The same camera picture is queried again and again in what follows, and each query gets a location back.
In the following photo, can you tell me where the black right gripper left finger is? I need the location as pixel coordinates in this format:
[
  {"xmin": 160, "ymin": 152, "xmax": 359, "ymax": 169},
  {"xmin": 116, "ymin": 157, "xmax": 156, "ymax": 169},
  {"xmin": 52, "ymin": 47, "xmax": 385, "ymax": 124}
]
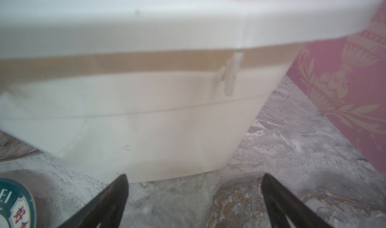
[{"xmin": 60, "ymin": 174, "xmax": 129, "ymax": 228}]

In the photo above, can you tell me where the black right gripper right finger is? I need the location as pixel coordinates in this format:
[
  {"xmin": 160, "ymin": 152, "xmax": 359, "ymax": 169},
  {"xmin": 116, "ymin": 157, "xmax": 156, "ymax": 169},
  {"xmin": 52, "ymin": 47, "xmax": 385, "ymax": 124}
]
[{"xmin": 261, "ymin": 173, "xmax": 331, "ymax": 228}]

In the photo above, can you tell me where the white plate green text rim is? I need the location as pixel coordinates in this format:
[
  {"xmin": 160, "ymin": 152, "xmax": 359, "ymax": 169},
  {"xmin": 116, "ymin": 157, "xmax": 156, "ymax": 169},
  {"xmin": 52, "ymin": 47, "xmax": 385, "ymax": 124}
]
[{"xmin": 1, "ymin": 177, "xmax": 36, "ymax": 228}]

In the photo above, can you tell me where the white plastic bin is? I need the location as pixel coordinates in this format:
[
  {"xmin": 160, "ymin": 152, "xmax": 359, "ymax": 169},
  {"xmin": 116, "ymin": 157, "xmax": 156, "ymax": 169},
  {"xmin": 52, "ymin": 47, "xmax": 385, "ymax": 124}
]
[{"xmin": 1, "ymin": 0, "xmax": 383, "ymax": 183}]

